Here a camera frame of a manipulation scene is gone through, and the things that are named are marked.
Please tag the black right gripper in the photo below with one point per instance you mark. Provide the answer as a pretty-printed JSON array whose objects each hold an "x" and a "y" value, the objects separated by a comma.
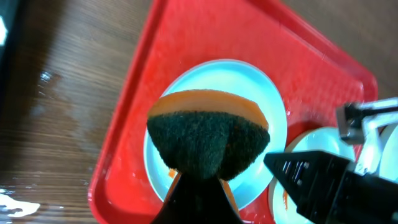
[{"x": 312, "y": 180}]

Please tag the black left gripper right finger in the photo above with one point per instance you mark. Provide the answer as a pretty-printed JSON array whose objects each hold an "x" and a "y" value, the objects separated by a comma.
[{"x": 214, "y": 205}]

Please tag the black water tray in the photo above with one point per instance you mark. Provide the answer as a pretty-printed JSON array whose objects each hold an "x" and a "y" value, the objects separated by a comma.
[{"x": 9, "y": 9}]

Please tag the white top plate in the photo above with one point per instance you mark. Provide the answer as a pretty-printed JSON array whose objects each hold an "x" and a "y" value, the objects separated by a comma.
[{"x": 238, "y": 78}]

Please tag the orange green sponge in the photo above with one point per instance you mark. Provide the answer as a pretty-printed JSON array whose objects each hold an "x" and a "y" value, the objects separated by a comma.
[{"x": 207, "y": 133}]

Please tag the red plastic tray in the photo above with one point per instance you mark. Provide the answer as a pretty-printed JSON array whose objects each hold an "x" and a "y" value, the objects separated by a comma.
[{"x": 312, "y": 75}]

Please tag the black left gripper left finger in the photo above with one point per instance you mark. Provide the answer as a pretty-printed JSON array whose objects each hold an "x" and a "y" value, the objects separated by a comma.
[{"x": 178, "y": 206}]

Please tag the white plate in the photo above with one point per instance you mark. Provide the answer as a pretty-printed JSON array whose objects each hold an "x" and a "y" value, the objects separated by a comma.
[
  {"x": 238, "y": 78},
  {"x": 388, "y": 163},
  {"x": 324, "y": 139}
]

